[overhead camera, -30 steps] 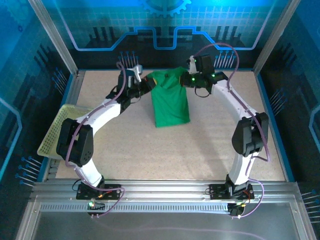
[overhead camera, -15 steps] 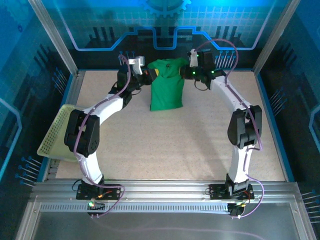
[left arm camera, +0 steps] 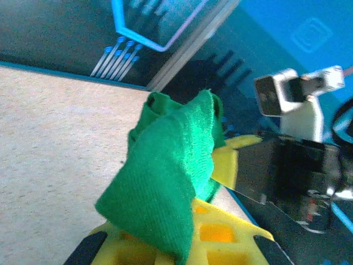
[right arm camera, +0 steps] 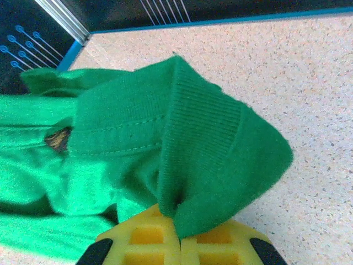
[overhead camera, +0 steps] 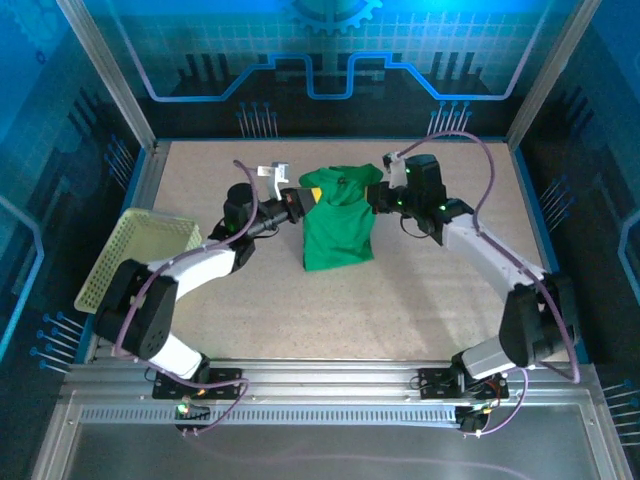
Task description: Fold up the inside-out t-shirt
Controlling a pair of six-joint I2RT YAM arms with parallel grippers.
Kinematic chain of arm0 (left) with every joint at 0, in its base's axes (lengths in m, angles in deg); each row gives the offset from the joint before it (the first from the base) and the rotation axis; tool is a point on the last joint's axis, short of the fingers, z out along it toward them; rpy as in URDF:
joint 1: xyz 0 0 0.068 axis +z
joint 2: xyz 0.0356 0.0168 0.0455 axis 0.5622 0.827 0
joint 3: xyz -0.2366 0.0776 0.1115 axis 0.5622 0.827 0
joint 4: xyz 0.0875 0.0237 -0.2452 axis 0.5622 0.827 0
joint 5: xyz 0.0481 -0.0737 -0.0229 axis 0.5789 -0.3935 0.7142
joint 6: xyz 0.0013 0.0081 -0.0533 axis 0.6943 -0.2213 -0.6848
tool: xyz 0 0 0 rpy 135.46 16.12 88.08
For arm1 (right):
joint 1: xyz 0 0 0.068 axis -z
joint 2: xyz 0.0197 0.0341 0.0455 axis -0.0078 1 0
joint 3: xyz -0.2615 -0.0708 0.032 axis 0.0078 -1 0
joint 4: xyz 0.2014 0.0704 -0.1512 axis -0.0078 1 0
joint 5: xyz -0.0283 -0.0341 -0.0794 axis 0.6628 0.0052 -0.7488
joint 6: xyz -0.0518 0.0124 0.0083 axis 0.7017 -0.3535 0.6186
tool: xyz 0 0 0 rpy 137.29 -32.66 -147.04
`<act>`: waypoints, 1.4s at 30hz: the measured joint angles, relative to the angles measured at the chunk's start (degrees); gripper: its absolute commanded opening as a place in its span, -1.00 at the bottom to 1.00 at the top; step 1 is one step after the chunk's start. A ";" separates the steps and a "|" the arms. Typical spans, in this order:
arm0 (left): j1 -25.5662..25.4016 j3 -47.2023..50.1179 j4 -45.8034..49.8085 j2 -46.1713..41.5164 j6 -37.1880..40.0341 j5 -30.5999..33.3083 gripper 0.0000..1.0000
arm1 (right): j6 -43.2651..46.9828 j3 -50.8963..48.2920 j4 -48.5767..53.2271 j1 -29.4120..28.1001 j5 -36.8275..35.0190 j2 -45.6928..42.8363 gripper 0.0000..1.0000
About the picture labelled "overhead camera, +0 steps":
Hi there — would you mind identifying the green t-shirt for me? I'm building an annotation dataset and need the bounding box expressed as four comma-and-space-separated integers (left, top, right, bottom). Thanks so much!
298, 163, 385, 273

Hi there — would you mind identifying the pale yellow plastic basket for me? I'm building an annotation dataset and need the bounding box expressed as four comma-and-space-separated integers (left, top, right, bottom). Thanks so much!
73, 207, 204, 315

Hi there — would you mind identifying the steel sheet panel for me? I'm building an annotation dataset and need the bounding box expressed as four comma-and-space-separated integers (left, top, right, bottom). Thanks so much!
49, 399, 616, 480

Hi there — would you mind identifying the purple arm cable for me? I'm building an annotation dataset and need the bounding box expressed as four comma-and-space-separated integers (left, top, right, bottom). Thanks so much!
392, 130, 582, 385
112, 158, 261, 361

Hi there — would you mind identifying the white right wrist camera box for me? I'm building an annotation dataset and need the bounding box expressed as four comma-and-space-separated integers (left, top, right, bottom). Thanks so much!
381, 151, 410, 191

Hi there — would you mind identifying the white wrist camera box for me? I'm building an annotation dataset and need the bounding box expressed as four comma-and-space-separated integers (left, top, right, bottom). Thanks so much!
257, 161, 292, 200
381, 151, 410, 191

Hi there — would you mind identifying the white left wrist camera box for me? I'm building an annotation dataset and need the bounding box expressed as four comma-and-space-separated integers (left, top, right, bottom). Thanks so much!
257, 161, 292, 200

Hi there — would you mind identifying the aluminium frame post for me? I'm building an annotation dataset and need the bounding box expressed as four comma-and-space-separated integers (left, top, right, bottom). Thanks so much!
504, 0, 604, 151
54, 0, 161, 151

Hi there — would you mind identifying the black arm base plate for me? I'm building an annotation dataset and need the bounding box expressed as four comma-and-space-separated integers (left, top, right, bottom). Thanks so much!
152, 367, 245, 401
417, 367, 511, 401

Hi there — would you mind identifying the aluminium mounting rail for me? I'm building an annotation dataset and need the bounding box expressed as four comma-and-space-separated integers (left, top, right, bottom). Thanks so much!
59, 357, 601, 406

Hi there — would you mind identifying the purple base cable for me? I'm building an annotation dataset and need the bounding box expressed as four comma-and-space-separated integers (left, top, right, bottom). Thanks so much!
144, 367, 250, 437
462, 367, 529, 440

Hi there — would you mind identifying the grey slotted cable duct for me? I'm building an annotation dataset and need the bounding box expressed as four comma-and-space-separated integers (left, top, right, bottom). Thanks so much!
79, 405, 459, 429

